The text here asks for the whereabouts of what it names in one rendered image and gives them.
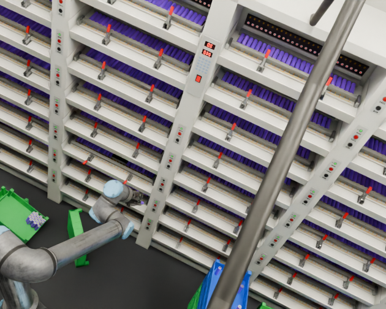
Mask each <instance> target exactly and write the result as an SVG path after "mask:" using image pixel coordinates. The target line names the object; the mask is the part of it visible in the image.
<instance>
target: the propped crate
mask: <svg viewBox="0 0 386 309"><path fill-rule="evenodd" d="M32 212H38V211H37V210H36V209H35V208H33V207H32V206H30V205H29V204H28V203H27V202H26V201H24V200H23V199H22V198H21V197H20V196H18V195H17V194H16V193H14V189H10V191H9V192H8V193H7V194H6V195H4V196H3V197H2V198H1V199H0V226H5V227H6V228H8V229H10V231H11V232H13V233H14V234H15V235H16V236H17V237H18V238H19V239H20V240H21V241H22V242H23V243H24V244H26V243H27V242H28V240H29V239H30V238H31V237H32V236H33V235H34V234H35V233H36V232H37V231H35V230H34V229H35V228H34V227H31V225H30V224H26V223H27V222H26V219H27V217H28V216H29V215H30V214H31V213H32ZM38 215H39V216H40V215H42V214H41V213H39V212H38ZM42 218H43V219H45V220H46V221H47V220H48V219H49V217H47V216H46V217H44V216H43V215H42ZM42 226H43V225H41V227H42ZM41 227H39V229H40V228H41Z"/></svg>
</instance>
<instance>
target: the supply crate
mask: <svg viewBox="0 0 386 309"><path fill-rule="evenodd" d="M219 262H220V260H218V259H216V260H215V262H214V264H213V265H212V267H211V273H210V279H209V282H208V288H207V292H206V297H205V303H204V307H203V309H206V307H207V305H208V302H209V301H210V298H211V295H212V293H213V291H214V289H215V286H216V284H217V282H218V279H219V277H220V275H221V273H222V270H223V268H224V266H225V265H224V264H221V263H219ZM219 266H220V267H222V269H221V270H220V272H219V273H218V275H215V274H214V273H215V271H216V270H217V269H218V267H219ZM251 273H252V272H251V271H249V270H248V271H247V273H246V274H245V276H244V278H243V281H242V283H241V284H242V285H243V286H244V288H243V289H242V290H241V292H240V293H239V294H238V293H237V296H236V297H235V300H234V302H233V305H232V307H231V309H236V307H237V306H239V305H241V309H246V307H247V301H248V290H249V279H250V276H251Z"/></svg>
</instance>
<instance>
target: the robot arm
mask: <svg viewBox="0 0 386 309"><path fill-rule="evenodd" d="M103 191H104V192H103V193H102V195H101V196H100V197H99V198H98V200H97V201H96V203H95V204H94V205H93V206H92V207H91V209H90V211H89V215H90V217H91V218H92V219H93V220H95V221H96V222H97V223H99V224H103V225H101V226H98V227H96V228H94V229H91V230H90V231H87V232H84V233H82V234H80V235H78V236H76V237H73V238H71V239H68V240H66V241H65V242H62V243H60V244H57V245H55V246H53V247H51V248H48V249H47V248H38V249H36V250H34V249H31V248H29V247H28V246H27V245H25V244H24V243H23V242H22V241H21V240H20V239H19V238H18V237H17V236H16V235H15V234H14V233H13V232H11V231H10V229H8V228H6V227H5V226H0V292H1V294H2V297H3V299H2V300H1V301H0V309H48V308H47V307H46V306H45V305H43V304H42V303H41V302H40V300H39V298H38V295H37V293H36V292H35V290H33V289H31V287H30V283H38V282H42V281H45V280H47V279H49V278H51V277H53V276H54V275H55V273H56V270H58V269H60V268H61V267H63V266H65V265H67V264H69V263H71V262H72V261H74V260H76V259H78V258H80V257H82V256H84V255H86V254H88V253H90V252H92V251H94V250H95V249H97V248H99V247H101V246H103V245H105V244H106V243H108V242H111V241H112V240H114V239H116V238H119V237H121V239H123V240H124V239H126V238H127V237H128V236H129V235H130V234H131V232H132V231H133V229H134V223H133V222H132V221H130V220H129V219H127V218H126V217H125V216H124V215H122V214H121V213H120V212H119V211H117V210H116V209H115V206H116V205H117V203H118V202H119V201H120V202H122V203H125V204H127V206H128V207H131V206H136V205H141V201H142V197H143V196H142V194H143V193H142V192H140V191H134V190H132V189H131V188H130V187H128V186H126V184H123V183H121V182H120V181H117V180H110V181H108V182H106V184H105V185H104V188H103Z"/></svg>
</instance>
